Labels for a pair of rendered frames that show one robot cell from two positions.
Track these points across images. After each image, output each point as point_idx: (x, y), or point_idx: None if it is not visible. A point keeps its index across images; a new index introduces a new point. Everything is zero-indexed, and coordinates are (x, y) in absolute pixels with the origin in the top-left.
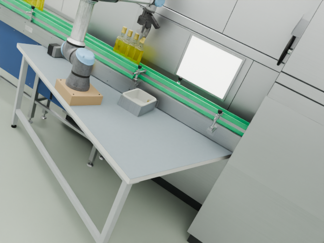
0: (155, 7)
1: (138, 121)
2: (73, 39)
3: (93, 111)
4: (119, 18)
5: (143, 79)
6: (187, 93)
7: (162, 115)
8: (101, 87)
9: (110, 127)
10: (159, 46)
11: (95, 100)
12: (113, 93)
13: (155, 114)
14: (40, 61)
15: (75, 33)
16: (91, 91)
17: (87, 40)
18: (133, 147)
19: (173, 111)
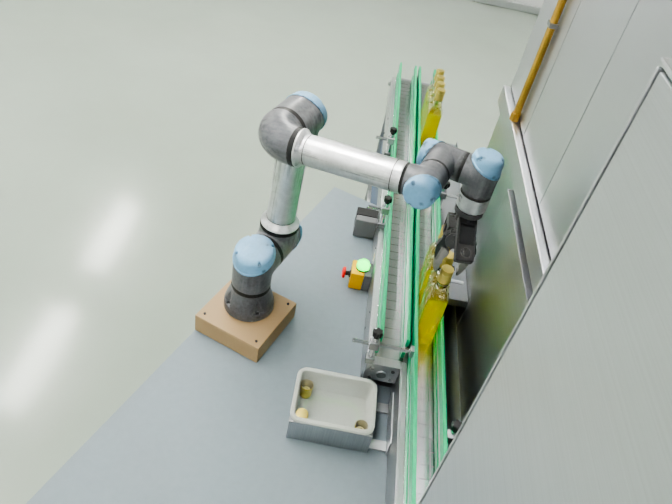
0: (471, 205)
1: (264, 445)
2: (266, 215)
3: (217, 364)
4: (494, 202)
5: (407, 369)
6: (412, 475)
7: (361, 482)
8: (335, 333)
9: (184, 411)
10: (491, 312)
11: (242, 346)
12: (338, 358)
13: (343, 465)
14: (308, 233)
15: (268, 205)
16: (253, 328)
17: (409, 226)
18: (138, 477)
19: (388, 494)
